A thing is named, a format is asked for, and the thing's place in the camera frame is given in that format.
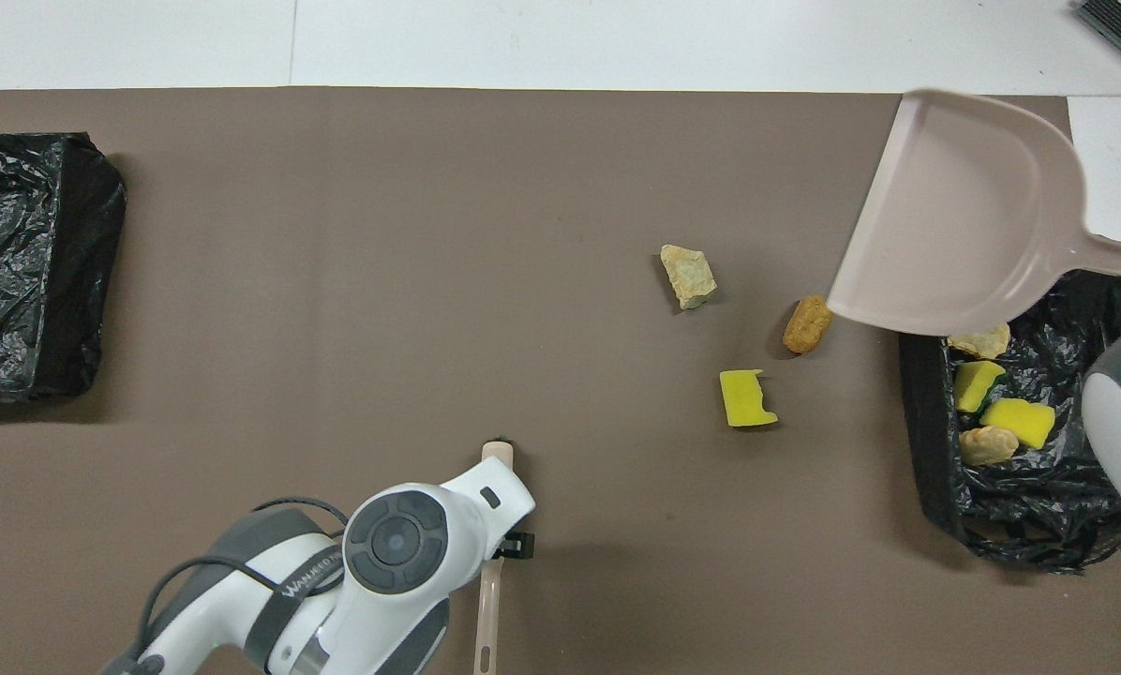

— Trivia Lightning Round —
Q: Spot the black bag-covered bin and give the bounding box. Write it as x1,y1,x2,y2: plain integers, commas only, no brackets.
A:
0,132,127,404

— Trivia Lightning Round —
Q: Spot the striped croissant piece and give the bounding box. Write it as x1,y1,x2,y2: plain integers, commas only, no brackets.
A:
959,426,1021,467

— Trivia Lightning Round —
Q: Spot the brown fried nugget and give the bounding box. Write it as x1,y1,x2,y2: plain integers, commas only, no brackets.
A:
784,295,834,355

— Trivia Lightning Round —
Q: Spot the beige plastic dustpan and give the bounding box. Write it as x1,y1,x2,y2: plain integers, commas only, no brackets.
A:
826,89,1121,338

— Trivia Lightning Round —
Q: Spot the blocky yellow sponge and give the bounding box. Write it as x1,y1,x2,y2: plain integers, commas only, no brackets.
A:
980,398,1056,450

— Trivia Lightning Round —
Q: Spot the open black bag-lined bin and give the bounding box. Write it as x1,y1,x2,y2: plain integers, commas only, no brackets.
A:
896,272,1121,575

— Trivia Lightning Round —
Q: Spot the beige hand brush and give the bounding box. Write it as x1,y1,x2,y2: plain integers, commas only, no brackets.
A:
473,441,516,675

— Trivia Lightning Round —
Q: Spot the yellow sponge with green side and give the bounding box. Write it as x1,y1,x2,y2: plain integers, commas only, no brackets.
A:
954,361,1007,414

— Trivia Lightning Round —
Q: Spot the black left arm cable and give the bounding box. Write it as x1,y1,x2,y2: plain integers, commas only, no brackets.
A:
139,497,351,657

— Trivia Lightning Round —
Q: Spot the notched yellow sponge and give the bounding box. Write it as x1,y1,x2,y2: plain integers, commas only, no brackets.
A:
719,369,779,428

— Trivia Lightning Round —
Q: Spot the greenish stone-like bread chunk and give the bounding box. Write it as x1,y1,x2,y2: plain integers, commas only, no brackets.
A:
660,245,718,311

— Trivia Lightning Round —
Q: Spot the brown table mat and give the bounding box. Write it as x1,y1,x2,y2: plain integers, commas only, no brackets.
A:
0,87,1121,675

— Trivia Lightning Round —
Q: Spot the pale bread chunk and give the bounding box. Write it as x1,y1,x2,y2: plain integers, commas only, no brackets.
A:
947,323,1011,361

